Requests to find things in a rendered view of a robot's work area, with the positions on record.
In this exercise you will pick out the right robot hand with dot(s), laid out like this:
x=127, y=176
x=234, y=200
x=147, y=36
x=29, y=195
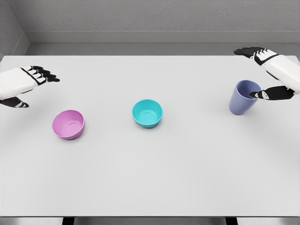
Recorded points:
x=280, y=68

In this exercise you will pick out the blue-purple cup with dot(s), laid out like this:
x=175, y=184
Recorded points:
x=240, y=103

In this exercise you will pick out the pink bowl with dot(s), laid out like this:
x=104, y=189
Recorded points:
x=63, y=125

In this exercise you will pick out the teal bowl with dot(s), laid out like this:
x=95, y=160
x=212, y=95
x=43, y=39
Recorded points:
x=147, y=114

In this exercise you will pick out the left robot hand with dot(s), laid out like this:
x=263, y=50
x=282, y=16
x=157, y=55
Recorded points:
x=16, y=83

